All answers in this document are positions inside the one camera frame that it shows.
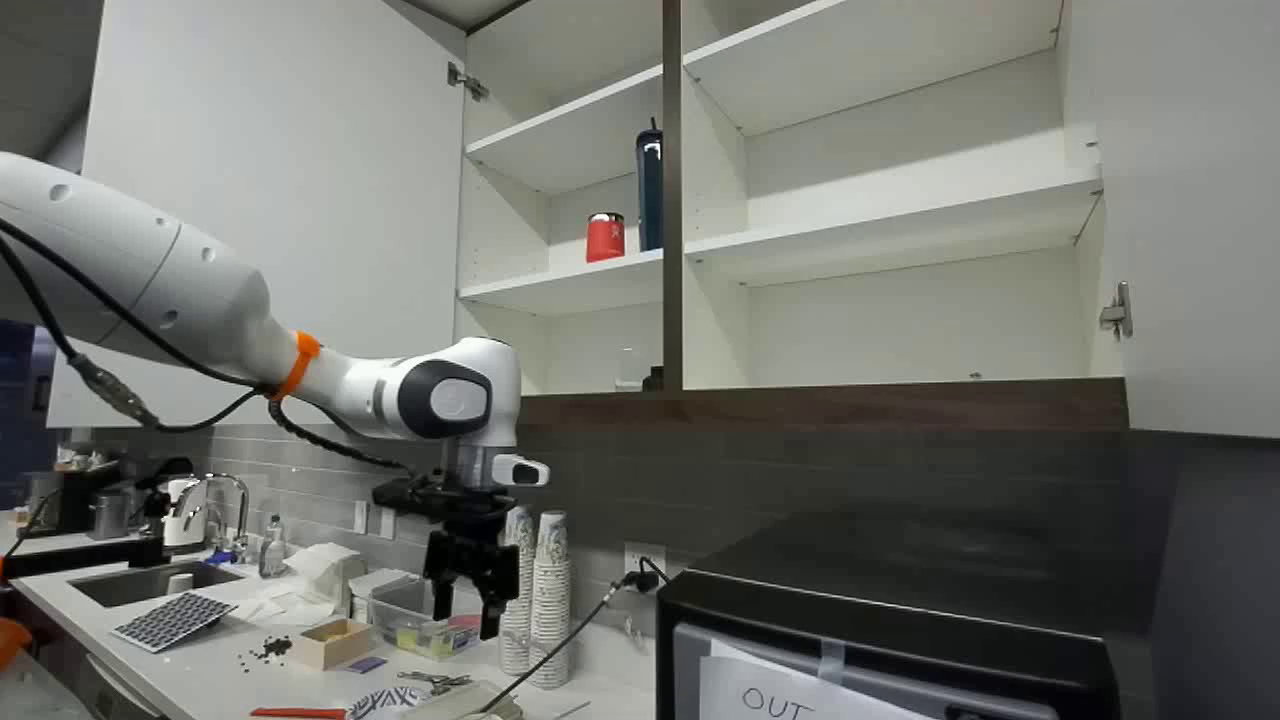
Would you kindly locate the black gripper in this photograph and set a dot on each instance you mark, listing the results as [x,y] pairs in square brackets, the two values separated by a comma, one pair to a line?
[473,522]

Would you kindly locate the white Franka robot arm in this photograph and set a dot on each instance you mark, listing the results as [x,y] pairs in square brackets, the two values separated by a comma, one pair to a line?
[160,273]

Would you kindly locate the red cup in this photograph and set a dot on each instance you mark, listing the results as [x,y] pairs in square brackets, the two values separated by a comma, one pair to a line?
[605,239]

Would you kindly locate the dark wood cabinet trim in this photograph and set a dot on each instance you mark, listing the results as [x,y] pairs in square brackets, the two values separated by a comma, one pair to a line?
[827,405]

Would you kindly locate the black coffee machine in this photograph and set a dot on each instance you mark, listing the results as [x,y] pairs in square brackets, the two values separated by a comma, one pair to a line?
[75,492]

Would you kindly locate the white cabinet door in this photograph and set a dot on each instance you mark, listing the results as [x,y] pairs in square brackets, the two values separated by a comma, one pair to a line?
[264,175]
[1184,202]

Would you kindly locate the clear plastic container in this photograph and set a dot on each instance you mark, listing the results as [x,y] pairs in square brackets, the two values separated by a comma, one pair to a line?
[402,623]

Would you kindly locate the stack of paper cups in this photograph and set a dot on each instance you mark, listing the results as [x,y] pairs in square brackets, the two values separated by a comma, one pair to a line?
[549,585]
[520,522]

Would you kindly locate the blue striped item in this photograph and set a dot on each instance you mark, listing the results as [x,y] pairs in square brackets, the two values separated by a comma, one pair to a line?
[384,702]

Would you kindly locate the white napkin pile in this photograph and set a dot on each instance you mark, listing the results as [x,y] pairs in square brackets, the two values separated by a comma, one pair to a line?
[324,564]

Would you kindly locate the small wooden box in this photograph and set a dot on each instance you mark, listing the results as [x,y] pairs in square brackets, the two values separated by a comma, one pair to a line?
[330,643]

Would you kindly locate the clear soap bottle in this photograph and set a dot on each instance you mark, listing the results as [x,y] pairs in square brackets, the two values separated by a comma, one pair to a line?
[274,549]

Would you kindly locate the small black keys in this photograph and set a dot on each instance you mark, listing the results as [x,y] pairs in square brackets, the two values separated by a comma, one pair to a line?
[264,648]

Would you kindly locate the red flat item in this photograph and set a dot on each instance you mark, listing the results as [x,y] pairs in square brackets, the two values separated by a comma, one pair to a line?
[298,713]

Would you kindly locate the clear glass jar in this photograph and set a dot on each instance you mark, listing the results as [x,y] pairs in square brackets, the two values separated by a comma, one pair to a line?
[625,371]

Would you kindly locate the small black shelf item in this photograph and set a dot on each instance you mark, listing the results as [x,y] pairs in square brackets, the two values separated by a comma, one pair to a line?
[652,381]

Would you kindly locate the silver kettle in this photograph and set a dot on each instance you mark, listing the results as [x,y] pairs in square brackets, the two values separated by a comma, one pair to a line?
[186,515]

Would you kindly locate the grey dish mat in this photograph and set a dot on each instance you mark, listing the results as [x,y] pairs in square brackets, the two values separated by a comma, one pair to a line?
[175,623]

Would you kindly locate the steel sink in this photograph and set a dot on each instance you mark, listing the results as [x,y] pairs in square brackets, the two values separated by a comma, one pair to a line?
[145,581]

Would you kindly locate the white paper sign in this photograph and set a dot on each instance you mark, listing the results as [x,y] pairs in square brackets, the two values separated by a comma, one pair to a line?
[801,684]

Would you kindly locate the dark blue tumbler bottle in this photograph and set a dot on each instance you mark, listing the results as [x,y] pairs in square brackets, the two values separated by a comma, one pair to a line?
[649,184]

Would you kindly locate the orange object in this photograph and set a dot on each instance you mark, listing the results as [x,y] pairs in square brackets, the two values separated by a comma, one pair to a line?
[9,643]

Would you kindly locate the metal door hinge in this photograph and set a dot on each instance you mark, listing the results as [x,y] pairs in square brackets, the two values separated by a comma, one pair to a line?
[1116,313]
[465,83]

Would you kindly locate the brown cabinet divider post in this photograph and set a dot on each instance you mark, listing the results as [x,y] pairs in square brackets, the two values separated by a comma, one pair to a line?
[674,202]

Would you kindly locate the white open wall cabinet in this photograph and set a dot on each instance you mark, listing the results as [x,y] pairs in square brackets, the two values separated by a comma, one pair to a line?
[883,323]

